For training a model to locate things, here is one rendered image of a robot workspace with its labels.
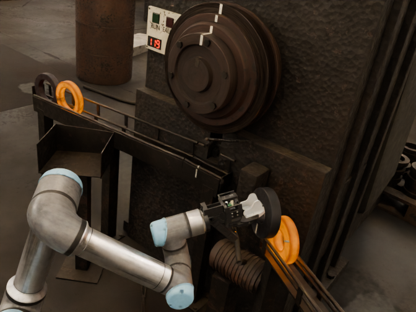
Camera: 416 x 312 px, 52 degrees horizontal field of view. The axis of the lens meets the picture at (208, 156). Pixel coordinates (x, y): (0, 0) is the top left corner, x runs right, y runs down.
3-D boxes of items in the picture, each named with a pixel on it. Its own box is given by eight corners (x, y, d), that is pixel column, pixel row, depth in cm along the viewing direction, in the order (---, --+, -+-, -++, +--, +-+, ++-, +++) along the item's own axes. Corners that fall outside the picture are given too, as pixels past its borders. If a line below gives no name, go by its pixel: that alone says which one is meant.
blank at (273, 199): (264, 179, 136) (254, 179, 135) (286, 202, 123) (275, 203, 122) (255, 220, 142) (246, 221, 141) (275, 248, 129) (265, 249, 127)
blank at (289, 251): (278, 260, 147) (269, 262, 146) (275, 215, 149) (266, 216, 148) (301, 266, 133) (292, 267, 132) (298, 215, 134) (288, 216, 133)
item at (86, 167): (59, 248, 222) (55, 123, 188) (109, 255, 223) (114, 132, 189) (44, 277, 204) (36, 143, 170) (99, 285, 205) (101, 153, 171)
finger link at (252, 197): (268, 192, 128) (240, 200, 126) (269, 207, 131) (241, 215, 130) (265, 187, 131) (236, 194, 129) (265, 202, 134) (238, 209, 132)
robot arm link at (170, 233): (152, 239, 129) (147, 216, 125) (187, 228, 131) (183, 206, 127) (157, 255, 122) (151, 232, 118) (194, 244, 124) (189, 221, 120)
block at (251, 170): (244, 208, 179) (254, 159, 167) (260, 218, 175) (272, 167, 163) (229, 219, 171) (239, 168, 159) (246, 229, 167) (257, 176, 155)
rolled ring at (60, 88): (70, 124, 225) (76, 122, 228) (83, 101, 213) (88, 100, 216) (51, 97, 228) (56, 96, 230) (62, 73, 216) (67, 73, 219)
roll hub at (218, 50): (172, 96, 165) (179, 23, 152) (230, 122, 152) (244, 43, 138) (162, 99, 161) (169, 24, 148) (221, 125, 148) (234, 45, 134)
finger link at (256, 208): (273, 199, 126) (244, 207, 124) (273, 213, 129) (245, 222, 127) (268, 192, 128) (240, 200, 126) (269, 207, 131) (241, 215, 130)
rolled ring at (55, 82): (55, 76, 222) (60, 75, 225) (32, 71, 231) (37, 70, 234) (59, 110, 230) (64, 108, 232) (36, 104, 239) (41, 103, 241)
